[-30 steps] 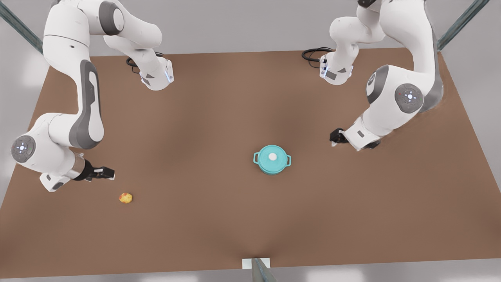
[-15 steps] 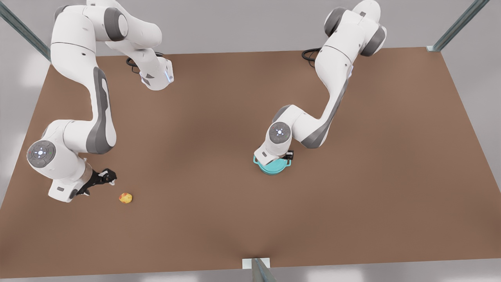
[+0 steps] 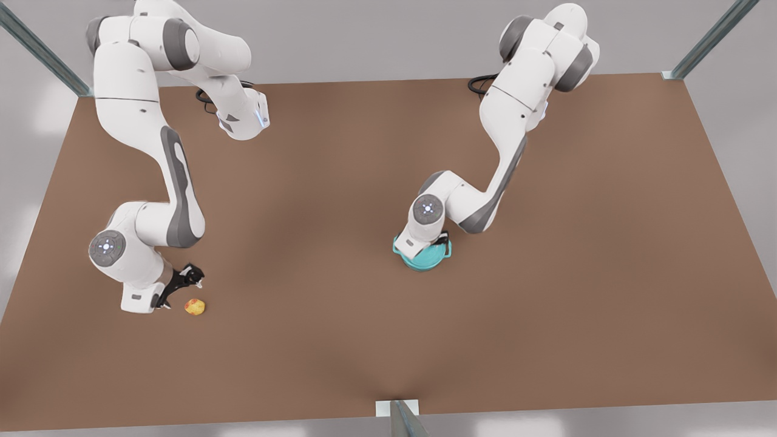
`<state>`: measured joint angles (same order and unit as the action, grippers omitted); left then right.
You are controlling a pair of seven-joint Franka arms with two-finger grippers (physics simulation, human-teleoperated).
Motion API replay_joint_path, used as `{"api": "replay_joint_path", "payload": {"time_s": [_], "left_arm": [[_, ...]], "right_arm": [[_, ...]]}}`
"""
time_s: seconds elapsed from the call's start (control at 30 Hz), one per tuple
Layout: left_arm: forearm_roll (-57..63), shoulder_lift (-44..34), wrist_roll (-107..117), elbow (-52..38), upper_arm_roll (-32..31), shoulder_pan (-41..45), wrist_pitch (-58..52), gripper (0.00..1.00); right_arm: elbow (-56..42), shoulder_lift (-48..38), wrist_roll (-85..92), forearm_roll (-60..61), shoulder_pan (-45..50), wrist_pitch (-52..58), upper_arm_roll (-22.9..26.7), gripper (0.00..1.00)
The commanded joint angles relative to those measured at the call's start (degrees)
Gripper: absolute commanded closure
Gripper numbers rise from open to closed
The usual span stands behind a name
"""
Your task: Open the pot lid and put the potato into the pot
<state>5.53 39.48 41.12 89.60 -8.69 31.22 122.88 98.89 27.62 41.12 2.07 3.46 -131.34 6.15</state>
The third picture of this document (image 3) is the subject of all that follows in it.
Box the teal pot lid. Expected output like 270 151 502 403
397 240 450 267

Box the teal pot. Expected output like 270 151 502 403
392 235 453 272

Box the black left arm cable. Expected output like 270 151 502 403
467 73 500 95

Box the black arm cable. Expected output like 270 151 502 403
467 73 500 95
195 81 256 115

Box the silver frame post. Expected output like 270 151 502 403
0 5 93 98
376 399 429 437
662 0 761 81

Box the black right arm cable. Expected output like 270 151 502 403
195 81 256 115

